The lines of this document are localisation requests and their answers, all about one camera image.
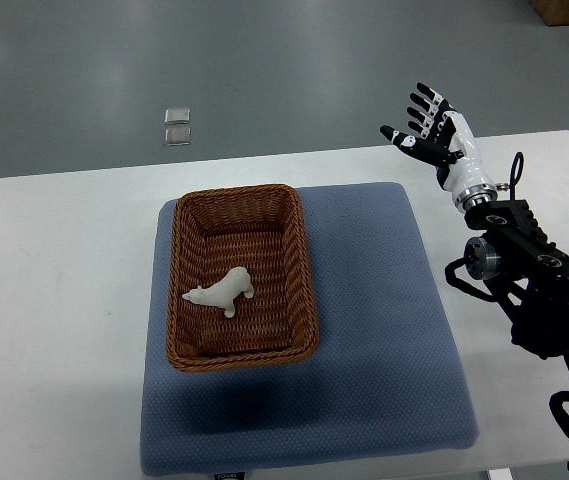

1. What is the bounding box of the white bear figurine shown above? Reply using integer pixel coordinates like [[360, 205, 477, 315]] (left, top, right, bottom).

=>
[[181, 266, 255, 318]]

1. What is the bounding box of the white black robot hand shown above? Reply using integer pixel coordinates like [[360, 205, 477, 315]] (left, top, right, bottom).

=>
[[380, 83, 497, 210]]

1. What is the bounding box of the upper metal floor plate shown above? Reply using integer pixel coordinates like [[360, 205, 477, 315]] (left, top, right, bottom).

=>
[[164, 107, 191, 125]]

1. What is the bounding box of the blue padded mat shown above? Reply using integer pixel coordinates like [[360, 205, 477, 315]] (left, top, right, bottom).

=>
[[140, 183, 478, 476]]

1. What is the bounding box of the brown wicker basket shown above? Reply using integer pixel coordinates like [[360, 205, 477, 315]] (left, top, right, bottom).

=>
[[166, 184, 319, 373]]

